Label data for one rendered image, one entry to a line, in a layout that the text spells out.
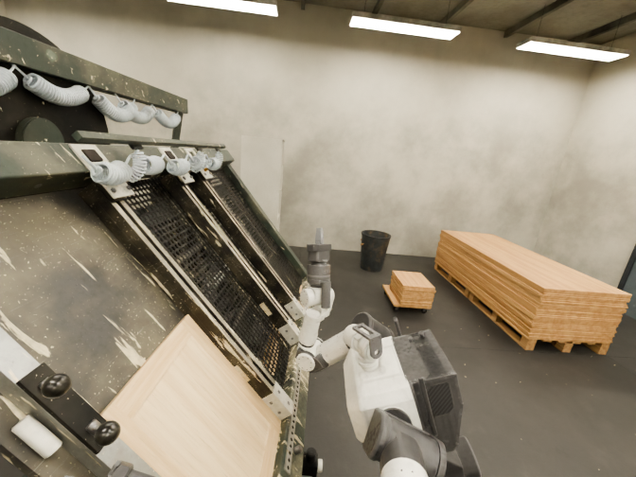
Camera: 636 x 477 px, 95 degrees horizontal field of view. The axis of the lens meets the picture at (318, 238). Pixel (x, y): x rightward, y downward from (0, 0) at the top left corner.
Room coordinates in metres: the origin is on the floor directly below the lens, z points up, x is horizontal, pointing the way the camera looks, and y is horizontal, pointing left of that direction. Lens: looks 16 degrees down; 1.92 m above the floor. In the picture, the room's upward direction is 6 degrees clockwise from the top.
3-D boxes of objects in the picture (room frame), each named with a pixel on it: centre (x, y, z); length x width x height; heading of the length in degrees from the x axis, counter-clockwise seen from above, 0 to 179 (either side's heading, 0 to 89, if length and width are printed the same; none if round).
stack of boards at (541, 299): (4.18, -2.88, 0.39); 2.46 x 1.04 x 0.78; 4
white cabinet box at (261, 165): (4.68, 0.97, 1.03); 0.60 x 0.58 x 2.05; 4
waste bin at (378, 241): (5.04, -1.01, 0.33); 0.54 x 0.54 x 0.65
